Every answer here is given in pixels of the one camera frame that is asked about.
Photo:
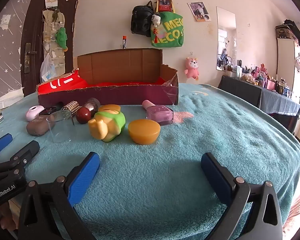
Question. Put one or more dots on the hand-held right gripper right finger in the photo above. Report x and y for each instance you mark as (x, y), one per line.
(214, 177)

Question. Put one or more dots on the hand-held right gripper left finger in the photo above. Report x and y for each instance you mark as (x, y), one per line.
(82, 177)

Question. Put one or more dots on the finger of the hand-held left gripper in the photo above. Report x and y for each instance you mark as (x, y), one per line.
(1, 143)
(25, 152)

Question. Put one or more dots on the taupe eyeshadow case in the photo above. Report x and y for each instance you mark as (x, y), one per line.
(36, 127)

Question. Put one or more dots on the pale pink round device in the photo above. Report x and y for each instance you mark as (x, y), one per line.
(34, 112)

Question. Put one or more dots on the clear glass cup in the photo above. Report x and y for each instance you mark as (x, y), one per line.
(60, 130)

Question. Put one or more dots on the green and yellow toy figure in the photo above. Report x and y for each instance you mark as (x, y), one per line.
(110, 125)

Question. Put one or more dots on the dark red glitter bottle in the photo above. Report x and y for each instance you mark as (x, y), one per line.
(83, 115)

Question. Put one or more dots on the studded gold cylinder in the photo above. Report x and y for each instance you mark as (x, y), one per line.
(71, 106)

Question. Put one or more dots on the amber round bowl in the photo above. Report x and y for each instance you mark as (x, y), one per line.
(143, 132)

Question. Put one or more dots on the pink nail polish bottle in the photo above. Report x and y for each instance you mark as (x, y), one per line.
(160, 113)

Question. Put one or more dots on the cardboard box with red lining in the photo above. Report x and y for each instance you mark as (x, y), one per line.
(120, 65)

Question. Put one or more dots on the person's left hand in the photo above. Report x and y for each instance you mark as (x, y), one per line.
(8, 216)

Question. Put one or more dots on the clear plastic bag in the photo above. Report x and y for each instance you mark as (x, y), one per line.
(47, 70)

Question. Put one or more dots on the table with blue cloth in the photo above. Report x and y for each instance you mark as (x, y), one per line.
(279, 105)

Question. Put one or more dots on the pink plush toy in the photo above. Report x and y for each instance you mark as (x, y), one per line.
(191, 68)

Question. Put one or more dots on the beige hanging organizer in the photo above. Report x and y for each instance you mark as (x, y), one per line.
(48, 37)

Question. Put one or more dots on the dark brown door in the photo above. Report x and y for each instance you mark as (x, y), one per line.
(35, 30)

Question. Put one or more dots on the green plush toy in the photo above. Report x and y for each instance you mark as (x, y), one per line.
(61, 38)

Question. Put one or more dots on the white wardrobe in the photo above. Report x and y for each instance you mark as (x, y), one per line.
(287, 62)

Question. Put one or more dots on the orange capped marker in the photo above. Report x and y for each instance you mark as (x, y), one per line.
(124, 42)

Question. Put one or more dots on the green tote bag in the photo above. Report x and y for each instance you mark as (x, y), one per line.
(171, 33)

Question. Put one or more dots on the red hanging charm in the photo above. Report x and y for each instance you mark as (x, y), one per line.
(157, 36)

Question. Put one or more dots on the dark patterned bag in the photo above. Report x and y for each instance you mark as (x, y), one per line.
(288, 28)

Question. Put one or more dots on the black backpack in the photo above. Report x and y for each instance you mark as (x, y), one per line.
(141, 20)

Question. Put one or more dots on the white plush dog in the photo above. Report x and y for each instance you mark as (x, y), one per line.
(155, 20)

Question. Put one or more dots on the red framed picture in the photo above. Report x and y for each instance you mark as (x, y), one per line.
(164, 4)

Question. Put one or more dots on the wall mirror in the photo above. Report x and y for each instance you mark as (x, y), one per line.
(226, 30)

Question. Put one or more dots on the wall photo collage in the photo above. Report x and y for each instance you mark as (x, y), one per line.
(199, 11)

